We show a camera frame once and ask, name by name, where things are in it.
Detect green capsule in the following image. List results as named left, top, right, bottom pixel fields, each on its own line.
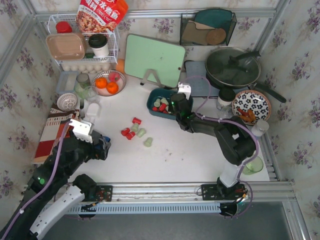
left=131, top=123, right=139, bottom=133
left=136, top=128, right=146, bottom=138
left=153, top=98, right=161, bottom=108
left=143, top=137, right=153, bottom=148
left=160, top=98, right=168, bottom=105
left=166, top=106, right=173, bottom=114

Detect teal plastic storage basket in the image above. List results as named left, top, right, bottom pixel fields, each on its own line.
left=146, top=88, right=194, bottom=121

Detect red capsule top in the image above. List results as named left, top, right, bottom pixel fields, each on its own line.
left=132, top=117, right=142, bottom=125

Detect clear plastic cup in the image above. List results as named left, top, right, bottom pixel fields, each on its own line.
left=219, top=106, right=234, bottom=119

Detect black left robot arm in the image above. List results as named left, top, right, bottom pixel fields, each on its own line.
left=0, top=119, right=111, bottom=240

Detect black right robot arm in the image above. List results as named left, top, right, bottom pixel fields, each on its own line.
left=169, top=82, right=259, bottom=188

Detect small white basket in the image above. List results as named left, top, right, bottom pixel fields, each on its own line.
left=57, top=93, right=78, bottom=112

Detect paper coffee cup black lid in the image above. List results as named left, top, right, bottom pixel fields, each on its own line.
left=216, top=87, right=236, bottom=110

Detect clear storage box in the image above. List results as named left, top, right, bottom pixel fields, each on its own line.
left=55, top=71, right=79, bottom=95

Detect striped red placemat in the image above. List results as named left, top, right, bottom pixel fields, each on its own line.
left=33, top=104, right=80, bottom=164

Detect grey induction cooker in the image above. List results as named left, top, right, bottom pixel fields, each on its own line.
left=183, top=60, right=219, bottom=98

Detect metal cutting board stand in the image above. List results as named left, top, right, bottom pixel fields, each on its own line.
left=140, top=69, right=164, bottom=88

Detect silver fork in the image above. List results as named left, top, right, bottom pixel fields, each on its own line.
left=79, top=98, right=85, bottom=119

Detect orange fruit right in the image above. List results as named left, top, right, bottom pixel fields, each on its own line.
left=106, top=82, right=119, bottom=95

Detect orange fruit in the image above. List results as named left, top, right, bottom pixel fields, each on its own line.
left=95, top=77, right=108, bottom=89
left=106, top=82, right=119, bottom=95

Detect black frying pan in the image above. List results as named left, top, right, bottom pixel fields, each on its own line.
left=205, top=47, right=287, bottom=104

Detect green glass jar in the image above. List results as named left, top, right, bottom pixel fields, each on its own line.
left=74, top=73, right=91, bottom=99

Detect orange fruit left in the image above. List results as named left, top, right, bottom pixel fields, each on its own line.
left=95, top=77, right=108, bottom=89

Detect green cutting board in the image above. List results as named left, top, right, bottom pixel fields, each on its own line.
left=124, top=34, right=186, bottom=88

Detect glass pan lid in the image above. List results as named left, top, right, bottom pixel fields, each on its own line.
left=205, top=47, right=262, bottom=87

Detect red apple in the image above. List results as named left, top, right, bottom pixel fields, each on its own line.
left=108, top=71, right=121, bottom=83

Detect carrot pieces on plate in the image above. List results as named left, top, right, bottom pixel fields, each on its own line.
left=237, top=108, right=256, bottom=123

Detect fruit bowl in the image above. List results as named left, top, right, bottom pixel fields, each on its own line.
left=92, top=70, right=126, bottom=97

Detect orange sponge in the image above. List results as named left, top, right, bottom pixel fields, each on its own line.
left=115, top=59, right=125, bottom=74

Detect round cork coaster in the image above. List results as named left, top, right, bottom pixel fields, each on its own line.
left=205, top=28, right=227, bottom=45

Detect floral patterned plate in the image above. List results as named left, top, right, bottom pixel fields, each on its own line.
left=231, top=90, right=272, bottom=126

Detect egg tray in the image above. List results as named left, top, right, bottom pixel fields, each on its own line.
left=61, top=63, right=113, bottom=74

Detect black mesh organizer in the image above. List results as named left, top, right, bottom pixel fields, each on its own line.
left=179, top=11, right=237, bottom=46

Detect white bottle blue label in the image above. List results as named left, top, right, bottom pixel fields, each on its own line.
left=251, top=119, right=270, bottom=137

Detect teal plate in organizer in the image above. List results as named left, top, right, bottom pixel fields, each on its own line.
left=194, top=8, right=233, bottom=30

